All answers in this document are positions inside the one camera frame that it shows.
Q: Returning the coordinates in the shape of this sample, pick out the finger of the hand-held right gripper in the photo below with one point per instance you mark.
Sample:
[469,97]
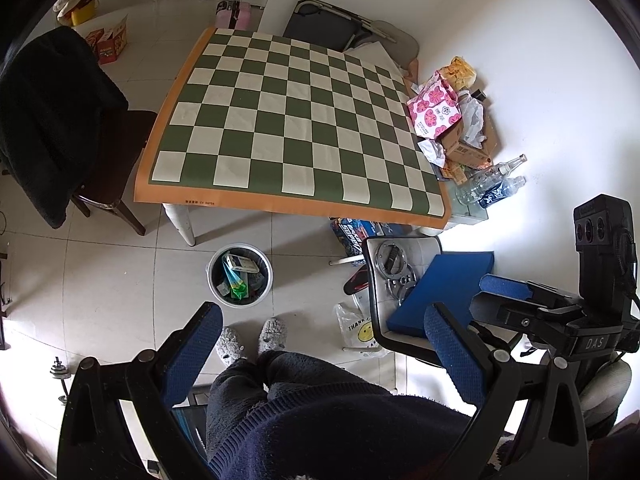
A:
[492,310]
[505,287]

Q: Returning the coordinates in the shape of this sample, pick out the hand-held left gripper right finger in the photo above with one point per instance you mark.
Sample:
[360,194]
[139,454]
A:
[455,355]

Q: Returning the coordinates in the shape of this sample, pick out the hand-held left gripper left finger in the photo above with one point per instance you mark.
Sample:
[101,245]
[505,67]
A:
[195,350]

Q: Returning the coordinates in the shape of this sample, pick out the green snack packet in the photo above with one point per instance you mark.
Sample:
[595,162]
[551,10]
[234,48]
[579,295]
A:
[237,287]

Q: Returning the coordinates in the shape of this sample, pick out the white round trash bin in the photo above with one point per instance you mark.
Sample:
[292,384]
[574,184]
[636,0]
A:
[212,270]

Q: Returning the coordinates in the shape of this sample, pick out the white striped carton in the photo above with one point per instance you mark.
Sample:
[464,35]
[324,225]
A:
[239,262]

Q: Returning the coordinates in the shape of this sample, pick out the person's right forearm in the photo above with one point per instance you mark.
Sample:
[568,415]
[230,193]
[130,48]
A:
[605,385]

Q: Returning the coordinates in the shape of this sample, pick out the grey fluffy left slipper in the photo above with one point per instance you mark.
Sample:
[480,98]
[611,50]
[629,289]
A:
[230,345]

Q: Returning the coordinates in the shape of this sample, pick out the grey fluffy slipper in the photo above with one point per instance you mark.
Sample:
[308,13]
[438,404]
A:
[272,335]
[230,345]

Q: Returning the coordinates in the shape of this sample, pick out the blue seat cushion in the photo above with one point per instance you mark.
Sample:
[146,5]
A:
[440,290]

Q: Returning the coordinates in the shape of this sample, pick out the person's left leg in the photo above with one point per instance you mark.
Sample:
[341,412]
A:
[230,400]

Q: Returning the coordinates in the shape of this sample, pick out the person's leg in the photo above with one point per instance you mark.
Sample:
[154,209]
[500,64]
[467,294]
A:
[230,400]
[310,370]

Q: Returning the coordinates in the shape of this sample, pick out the grey fluffy right slipper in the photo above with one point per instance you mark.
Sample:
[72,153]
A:
[272,335]

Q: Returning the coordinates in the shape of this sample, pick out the glass side table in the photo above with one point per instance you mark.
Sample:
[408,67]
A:
[470,212]

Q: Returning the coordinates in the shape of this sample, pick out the blue label plastic bottle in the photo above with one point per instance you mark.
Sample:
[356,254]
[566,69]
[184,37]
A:
[502,191]

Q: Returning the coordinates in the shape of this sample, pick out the black framed chair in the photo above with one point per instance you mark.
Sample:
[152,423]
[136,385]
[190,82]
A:
[375,300]

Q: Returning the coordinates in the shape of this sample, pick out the white smiley plastic bag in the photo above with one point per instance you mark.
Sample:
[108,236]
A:
[357,332]

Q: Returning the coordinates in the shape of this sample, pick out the black bin liner bag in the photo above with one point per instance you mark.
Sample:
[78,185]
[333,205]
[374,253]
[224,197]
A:
[253,256]

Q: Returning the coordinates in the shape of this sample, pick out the clear plastic bottle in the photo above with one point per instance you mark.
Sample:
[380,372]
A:
[492,175]

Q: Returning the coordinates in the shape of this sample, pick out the person's right leg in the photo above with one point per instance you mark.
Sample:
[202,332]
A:
[310,370]

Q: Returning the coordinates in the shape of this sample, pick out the black and red sandal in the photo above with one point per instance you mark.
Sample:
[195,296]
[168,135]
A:
[357,280]

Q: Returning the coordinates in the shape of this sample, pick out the white table leg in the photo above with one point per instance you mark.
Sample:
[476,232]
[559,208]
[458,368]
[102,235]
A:
[345,261]
[180,225]

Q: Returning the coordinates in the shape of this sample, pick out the small yellow packet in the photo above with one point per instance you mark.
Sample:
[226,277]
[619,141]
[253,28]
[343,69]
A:
[455,171]

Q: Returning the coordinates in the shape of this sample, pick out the person's navy sweater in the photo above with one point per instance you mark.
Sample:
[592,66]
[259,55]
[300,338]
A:
[350,430]

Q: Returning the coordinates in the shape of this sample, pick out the brown cardboard box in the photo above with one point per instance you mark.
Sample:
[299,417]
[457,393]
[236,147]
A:
[467,150]

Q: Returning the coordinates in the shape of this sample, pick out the crumpled white tissue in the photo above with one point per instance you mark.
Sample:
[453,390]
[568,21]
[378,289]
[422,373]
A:
[432,150]

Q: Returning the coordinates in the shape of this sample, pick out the blue printed cardboard box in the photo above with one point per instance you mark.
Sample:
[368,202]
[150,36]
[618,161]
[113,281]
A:
[350,232]

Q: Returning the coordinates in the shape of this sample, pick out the crumpled white plastic bag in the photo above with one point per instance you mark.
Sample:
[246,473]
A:
[472,117]

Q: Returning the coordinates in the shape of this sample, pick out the pink flower tissue pack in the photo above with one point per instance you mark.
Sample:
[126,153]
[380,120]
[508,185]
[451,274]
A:
[435,107]

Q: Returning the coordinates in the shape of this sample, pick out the dark wooden chair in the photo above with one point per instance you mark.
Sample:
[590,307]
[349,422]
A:
[125,160]

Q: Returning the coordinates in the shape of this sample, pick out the yellow snack packet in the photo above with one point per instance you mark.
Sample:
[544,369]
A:
[460,70]

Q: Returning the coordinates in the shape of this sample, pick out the green white checkered tablecloth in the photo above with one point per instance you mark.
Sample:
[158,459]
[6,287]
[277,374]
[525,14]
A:
[300,125]

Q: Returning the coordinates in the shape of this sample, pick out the grey folded chair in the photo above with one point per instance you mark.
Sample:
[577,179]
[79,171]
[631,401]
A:
[397,40]

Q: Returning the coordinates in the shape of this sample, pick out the black jacket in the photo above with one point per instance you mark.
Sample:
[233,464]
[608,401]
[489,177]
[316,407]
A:
[50,120]

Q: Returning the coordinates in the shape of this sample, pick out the dark folding chair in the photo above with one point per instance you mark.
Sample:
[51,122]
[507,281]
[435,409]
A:
[320,25]

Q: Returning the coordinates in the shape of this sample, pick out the red printed carton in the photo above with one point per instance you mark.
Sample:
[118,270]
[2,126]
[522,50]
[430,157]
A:
[95,40]
[116,37]

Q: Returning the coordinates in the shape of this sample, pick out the pink bag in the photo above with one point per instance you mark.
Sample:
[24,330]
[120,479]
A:
[235,15]

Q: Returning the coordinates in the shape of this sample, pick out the yellow box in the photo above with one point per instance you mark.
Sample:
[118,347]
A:
[82,14]

